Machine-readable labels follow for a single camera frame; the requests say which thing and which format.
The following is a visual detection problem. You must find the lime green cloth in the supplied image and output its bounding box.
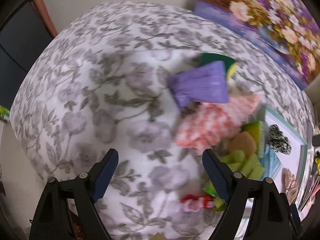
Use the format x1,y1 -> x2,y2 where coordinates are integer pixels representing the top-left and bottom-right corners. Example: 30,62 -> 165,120
203,149 -> 265,212

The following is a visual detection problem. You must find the pink floral scrunchie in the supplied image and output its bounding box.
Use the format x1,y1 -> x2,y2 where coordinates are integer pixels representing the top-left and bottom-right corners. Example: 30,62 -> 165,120
283,168 -> 299,205

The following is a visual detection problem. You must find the black white leopard scrunchie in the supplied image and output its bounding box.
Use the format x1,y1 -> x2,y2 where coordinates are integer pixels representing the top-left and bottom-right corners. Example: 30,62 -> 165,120
268,124 -> 292,155

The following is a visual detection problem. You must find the pink white chevron cloth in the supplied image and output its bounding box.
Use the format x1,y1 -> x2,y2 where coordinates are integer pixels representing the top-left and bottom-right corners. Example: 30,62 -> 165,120
175,94 -> 260,154

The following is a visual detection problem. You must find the purple wipes packet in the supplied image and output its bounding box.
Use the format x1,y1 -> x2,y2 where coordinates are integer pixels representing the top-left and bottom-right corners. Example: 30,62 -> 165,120
167,61 -> 229,109

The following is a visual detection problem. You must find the light blue cloth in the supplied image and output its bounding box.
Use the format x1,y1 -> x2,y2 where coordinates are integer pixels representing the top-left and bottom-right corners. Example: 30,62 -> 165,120
259,145 -> 283,180

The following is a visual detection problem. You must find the red white scrunchie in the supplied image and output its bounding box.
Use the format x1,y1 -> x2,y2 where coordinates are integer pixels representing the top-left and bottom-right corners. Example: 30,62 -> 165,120
180,194 -> 215,213

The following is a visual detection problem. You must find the green tissue pack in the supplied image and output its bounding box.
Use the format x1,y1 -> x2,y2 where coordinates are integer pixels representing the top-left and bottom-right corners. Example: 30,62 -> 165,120
241,120 -> 265,158

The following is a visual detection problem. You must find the teal white cardboard box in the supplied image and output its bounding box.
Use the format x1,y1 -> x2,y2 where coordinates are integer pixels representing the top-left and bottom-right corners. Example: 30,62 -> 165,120
249,105 -> 308,207

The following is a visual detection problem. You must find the floral grey white blanket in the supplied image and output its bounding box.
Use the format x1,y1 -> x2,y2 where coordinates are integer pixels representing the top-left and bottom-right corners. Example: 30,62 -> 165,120
10,2 -> 314,239

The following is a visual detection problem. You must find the green yellow sponge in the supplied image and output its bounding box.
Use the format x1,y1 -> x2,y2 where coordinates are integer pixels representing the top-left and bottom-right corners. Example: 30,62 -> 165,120
196,52 -> 238,81

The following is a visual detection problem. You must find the flower bouquet painting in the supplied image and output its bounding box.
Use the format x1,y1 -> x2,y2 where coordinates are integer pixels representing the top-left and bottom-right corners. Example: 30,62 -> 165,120
194,0 -> 319,90

